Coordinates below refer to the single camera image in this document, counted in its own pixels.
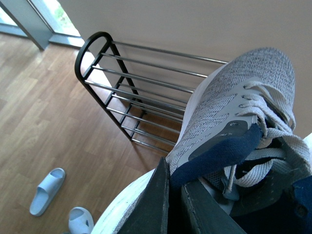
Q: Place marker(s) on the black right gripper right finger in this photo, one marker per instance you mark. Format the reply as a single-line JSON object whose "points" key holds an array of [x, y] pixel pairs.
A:
{"points": [[202, 215]]}

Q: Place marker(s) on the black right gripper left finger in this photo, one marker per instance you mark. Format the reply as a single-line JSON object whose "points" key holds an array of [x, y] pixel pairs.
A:
{"points": [[150, 214]]}

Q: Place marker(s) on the light blue slipper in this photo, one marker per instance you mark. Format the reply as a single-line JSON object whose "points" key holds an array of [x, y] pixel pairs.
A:
{"points": [[80, 221], [46, 191]]}

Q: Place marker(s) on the grey sneaker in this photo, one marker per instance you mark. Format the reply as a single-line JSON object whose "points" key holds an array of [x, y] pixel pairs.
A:
{"points": [[238, 141]]}

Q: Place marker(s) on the black metal shoe rack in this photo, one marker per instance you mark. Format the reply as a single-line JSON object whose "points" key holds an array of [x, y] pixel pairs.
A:
{"points": [[144, 90]]}

